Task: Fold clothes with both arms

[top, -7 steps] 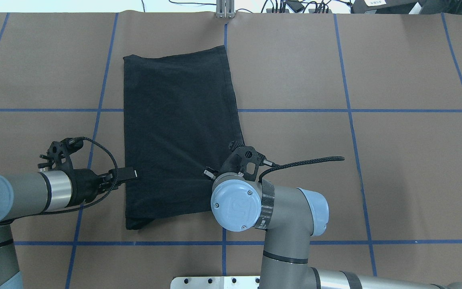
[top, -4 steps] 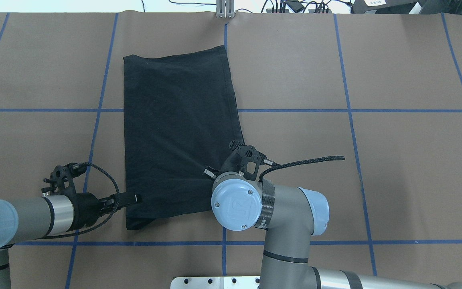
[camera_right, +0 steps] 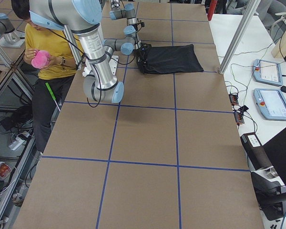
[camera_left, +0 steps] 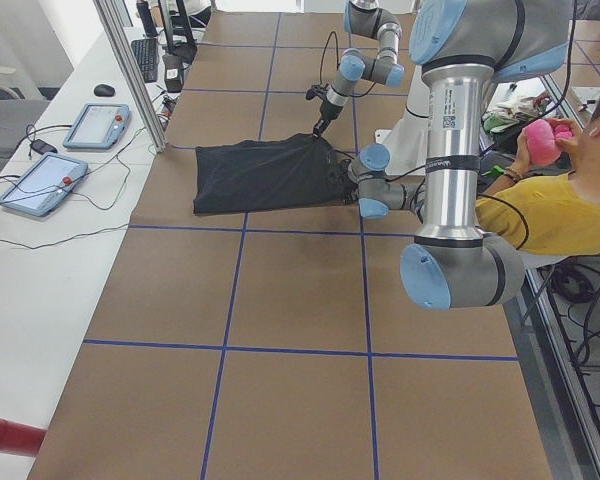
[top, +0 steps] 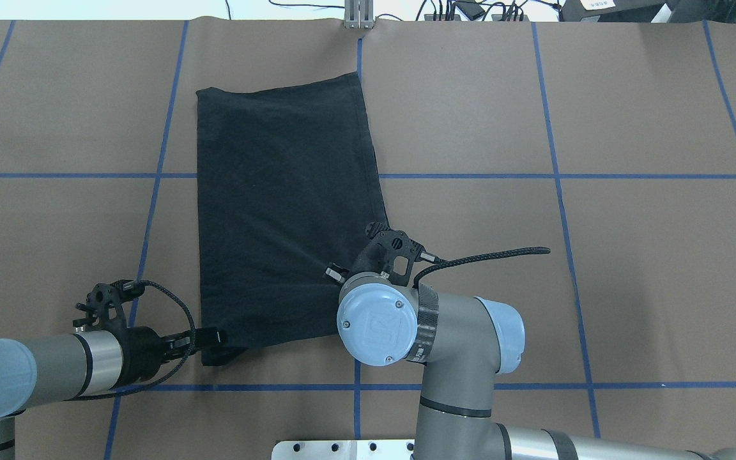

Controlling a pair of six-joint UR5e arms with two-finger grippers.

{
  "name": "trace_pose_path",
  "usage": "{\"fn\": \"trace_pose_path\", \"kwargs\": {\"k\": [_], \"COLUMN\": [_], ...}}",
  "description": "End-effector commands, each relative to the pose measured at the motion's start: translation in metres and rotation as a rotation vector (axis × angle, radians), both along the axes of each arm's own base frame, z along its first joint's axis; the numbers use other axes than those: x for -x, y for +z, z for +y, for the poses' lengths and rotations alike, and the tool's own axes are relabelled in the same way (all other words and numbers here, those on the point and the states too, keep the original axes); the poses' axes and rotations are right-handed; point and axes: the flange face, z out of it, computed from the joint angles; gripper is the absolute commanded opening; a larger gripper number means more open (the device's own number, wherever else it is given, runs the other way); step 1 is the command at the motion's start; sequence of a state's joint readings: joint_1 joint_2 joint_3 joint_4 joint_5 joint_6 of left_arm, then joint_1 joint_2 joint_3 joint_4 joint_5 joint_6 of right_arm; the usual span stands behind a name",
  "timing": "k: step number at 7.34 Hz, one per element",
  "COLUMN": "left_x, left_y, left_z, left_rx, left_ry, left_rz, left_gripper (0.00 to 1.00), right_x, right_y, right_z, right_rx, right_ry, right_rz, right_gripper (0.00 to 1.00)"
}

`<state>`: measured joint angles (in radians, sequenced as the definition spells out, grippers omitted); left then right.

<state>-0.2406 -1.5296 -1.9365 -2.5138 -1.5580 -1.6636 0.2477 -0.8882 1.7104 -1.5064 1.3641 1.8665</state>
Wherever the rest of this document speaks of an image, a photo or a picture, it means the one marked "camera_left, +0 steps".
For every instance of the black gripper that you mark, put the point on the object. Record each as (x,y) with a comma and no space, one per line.
(324,112)
(341,176)

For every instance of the black graphic t-shirt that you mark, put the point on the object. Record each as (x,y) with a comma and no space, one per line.
(263,175)

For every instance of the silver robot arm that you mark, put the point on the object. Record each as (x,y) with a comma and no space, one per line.
(462,49)
(366,19)

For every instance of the black label printer box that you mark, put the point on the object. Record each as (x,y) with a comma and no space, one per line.
(173,73)

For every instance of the brown table mat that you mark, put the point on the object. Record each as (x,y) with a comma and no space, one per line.
(278,345)

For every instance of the black keyboard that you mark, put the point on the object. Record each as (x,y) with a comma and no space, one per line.
(145,52)

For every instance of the pink plush toy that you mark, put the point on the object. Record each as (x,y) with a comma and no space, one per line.
(541,137)

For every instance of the blue teach pendant far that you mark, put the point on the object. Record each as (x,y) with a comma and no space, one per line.
(98,126)

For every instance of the blue teach pendant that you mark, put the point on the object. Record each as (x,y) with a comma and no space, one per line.
(45,185)
(98,126)

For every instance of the black computer mouse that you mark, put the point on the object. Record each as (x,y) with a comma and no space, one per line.
(104,91)

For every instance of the person in yellow shirt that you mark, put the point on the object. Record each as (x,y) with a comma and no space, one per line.
(550,215)

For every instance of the blue teach pendant near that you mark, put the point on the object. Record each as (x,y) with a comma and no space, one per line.
(45,185)

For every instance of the red cylinder tube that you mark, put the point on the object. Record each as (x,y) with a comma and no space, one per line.
(20,439)

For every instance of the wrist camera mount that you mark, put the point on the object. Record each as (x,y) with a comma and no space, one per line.
(316,91)

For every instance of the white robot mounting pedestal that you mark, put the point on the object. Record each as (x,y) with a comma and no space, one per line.
(407,140)

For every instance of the aluminium frame post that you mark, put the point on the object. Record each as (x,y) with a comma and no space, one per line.
(113,27)

